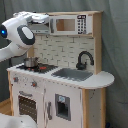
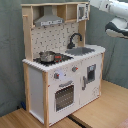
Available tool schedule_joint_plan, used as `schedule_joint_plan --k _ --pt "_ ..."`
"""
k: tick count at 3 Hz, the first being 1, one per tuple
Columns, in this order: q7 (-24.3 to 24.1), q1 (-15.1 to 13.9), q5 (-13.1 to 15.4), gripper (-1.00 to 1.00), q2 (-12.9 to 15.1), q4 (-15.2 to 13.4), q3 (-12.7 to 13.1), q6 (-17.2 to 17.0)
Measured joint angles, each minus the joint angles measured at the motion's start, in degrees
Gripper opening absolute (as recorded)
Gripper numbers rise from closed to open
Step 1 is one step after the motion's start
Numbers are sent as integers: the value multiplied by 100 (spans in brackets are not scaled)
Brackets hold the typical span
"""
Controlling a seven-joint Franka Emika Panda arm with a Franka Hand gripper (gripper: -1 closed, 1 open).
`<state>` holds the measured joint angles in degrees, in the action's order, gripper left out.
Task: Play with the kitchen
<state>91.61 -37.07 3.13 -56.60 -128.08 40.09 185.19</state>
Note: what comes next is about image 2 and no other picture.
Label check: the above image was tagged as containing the grey sink basin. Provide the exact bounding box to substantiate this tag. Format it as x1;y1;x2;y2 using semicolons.
66;47;94;56

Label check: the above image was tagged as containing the red stove knob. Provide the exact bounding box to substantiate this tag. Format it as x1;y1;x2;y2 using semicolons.
54;73;60;79
72;66;78;72

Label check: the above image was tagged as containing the white cabinet door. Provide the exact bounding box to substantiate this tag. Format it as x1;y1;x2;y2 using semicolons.
80;55;102;105

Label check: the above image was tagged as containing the black stovetop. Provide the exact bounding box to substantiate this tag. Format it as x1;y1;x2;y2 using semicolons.
34;53;71;66

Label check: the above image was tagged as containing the wooden toy kitchen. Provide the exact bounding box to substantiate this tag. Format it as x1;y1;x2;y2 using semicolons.
22;2;105;128

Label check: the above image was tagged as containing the grey range hood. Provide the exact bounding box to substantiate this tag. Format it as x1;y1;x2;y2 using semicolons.
34;6;64;27

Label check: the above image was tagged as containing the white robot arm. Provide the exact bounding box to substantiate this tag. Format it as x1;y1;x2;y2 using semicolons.
89;0;128;39

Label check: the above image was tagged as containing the red right stove knob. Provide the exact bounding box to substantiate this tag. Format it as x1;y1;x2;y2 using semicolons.
72;66;78;72

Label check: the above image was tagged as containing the red left stove knob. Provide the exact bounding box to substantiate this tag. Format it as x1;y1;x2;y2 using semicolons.
54;73;60;79

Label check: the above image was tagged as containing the silver cooking pot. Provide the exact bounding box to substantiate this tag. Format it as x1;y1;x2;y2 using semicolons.
39;51;55;62

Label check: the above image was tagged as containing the oven door with window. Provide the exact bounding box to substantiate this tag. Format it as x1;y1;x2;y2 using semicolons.
55;80;74;112

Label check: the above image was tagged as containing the black toy faucet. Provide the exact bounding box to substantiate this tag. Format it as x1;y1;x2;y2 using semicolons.
67;33;82;49

